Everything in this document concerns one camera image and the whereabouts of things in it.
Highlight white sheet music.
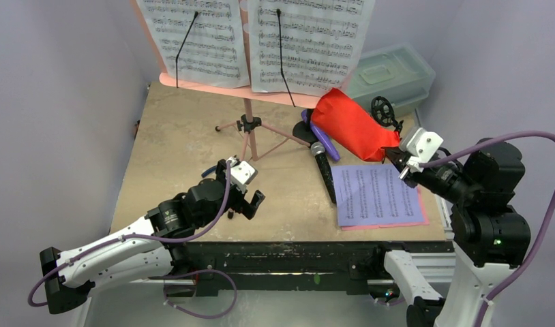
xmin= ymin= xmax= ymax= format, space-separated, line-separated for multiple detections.
xmin=137 ymin=0 xmax=250 ymax=89
xmin=247 ymin=0 xmax=375 ymax=96

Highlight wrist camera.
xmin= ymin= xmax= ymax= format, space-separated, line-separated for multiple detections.
xmin=227 ymin=157 xmax=258 ymax=194
xmin=399 ymin=127 xmax=444 ymax=181

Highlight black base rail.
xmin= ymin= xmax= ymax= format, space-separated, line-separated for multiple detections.
xmin=80 ymin=241 xmax=481 ymax=299

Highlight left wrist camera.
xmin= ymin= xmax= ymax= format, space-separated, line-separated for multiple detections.
xmin=227 ymin=157 xmax=258 ymax=194

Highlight pink sheet music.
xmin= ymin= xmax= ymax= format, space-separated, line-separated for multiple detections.
xmin=340 ymin=187 xmax=430 ymax=231

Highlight black round-base mic stand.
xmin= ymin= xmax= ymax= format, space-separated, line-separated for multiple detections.
xmin=292 ymin=109 xmax=318 ymax=144

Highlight silver condenser microphone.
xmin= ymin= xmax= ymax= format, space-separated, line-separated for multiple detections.
xmin=310 ymin=142 xmax=337 ymax=204

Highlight left white sheet music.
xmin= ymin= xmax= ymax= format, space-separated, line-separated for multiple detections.
xmin=137 ymin=0 xmax=250 ymax=89

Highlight translucent plastic storage box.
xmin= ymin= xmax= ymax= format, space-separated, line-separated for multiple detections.
xmin=344 ymin=43 xmax=436 ymax=116

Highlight purple microphone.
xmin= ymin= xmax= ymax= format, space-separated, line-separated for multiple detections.
xmin=301 ymin=109 xmax=341 ymax=162

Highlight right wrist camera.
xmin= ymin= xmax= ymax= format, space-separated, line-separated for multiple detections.
xmin=399 ymin=127 xmax=444 ymax=181

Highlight blue sheet music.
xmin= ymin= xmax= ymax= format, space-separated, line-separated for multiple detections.
xmin=332 ymin=164 xmax=423 ymax=227

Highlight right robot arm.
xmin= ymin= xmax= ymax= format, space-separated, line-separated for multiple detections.
xmin=371 ymin=138 xmax=531 ymax=326

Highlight red sheet music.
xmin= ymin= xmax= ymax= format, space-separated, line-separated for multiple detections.
xmin=310 ymin=88 xmax=400 ymax=162

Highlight right white sheet music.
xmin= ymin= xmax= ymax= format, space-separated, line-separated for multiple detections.
xmin=247 ymin=0 xmax=375 ymax=96

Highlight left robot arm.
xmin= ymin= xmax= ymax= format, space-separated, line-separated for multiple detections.
xmin=38 ymin=178 xmax=265 ymax=315

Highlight pink music stand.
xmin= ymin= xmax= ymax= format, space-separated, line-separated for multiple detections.
xmin=130 ymin=0 xmax=355 ymax=217

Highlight blue-handled pliers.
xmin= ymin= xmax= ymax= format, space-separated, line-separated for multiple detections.
xmin=201 ymin=166 xmax=217 ymax=178

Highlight black tripod mic stand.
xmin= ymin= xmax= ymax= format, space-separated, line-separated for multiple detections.
xmin=370 ymin=96 xmax=404 ymax=134

